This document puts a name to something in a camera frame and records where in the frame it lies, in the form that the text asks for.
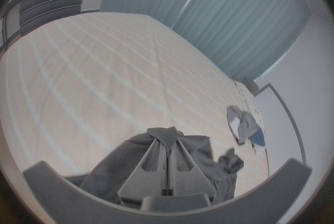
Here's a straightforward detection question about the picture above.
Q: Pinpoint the grey garment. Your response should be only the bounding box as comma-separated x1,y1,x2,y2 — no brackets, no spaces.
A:
226,106,259,145

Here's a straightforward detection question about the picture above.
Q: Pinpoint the bed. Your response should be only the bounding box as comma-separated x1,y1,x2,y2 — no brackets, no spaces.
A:
0,12,306,202

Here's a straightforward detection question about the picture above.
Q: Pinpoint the dark blue garment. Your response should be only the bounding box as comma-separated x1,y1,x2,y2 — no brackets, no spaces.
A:
250,129,267,148

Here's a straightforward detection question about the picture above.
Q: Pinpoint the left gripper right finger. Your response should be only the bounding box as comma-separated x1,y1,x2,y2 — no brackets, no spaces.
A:
168,139,216,211

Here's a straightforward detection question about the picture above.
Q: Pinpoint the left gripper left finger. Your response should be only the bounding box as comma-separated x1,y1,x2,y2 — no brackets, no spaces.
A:
117,138,171,211

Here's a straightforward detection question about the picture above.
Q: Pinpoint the black chest of drawers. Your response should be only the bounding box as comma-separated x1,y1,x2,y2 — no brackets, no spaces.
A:
0,0,85,51

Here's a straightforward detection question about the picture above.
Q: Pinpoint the white printed pillow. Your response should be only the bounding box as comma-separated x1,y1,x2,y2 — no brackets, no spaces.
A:
233,81,265,137

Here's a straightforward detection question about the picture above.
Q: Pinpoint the black T-shirt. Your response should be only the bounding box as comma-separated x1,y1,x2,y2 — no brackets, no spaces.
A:
78,126,244,205

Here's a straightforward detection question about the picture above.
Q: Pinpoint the grey bedside table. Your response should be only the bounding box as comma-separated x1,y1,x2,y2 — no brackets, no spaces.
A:
232,75,259,90

